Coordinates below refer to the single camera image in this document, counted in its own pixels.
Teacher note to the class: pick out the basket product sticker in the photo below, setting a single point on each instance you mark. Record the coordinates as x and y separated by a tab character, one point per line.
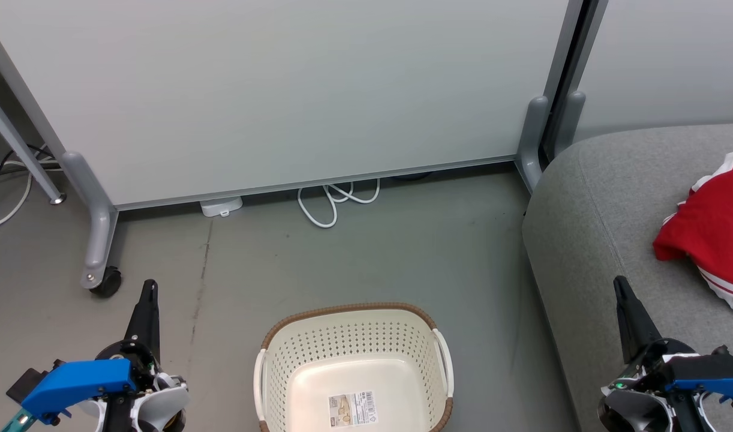
353	409

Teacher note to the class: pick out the cream perforated laundry basket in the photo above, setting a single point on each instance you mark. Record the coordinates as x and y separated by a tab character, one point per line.
354	360

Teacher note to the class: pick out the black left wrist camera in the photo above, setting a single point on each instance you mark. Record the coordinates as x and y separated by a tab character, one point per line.
27	381

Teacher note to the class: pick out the grey metal table leg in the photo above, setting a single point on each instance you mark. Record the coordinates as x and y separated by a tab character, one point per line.
18	144

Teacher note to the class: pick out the small white plastic box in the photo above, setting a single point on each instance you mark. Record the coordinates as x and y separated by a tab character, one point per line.
221	207

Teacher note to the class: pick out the grey fabric sofa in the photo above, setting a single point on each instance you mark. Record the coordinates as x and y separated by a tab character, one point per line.
600	240

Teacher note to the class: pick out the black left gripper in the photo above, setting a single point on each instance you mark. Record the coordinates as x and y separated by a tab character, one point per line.
132	360

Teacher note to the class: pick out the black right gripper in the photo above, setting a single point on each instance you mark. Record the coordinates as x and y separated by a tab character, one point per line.
648	372

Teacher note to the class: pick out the narrow white partition panel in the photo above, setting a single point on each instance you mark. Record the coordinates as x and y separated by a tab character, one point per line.
672	60

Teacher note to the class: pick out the blue right camera mount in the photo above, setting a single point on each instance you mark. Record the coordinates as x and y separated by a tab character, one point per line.
711	381

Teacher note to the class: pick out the large white partition panel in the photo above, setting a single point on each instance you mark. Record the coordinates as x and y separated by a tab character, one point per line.
282	90

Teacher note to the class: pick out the grey partition leg with caster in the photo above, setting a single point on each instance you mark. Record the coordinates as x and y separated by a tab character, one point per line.
99	228

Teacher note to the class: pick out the red Bulls jersey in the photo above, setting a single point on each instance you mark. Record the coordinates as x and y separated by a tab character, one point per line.
708	234

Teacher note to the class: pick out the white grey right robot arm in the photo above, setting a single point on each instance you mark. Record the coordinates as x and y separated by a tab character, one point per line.
630	417

